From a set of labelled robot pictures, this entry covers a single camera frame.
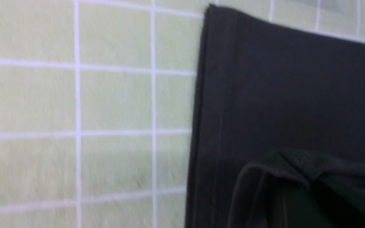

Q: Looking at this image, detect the dark gray long-sleeve shirt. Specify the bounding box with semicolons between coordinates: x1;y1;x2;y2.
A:
184;4;365;228

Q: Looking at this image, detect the light green checkered tablecloth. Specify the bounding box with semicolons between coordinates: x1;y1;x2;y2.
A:
0;0;365;228

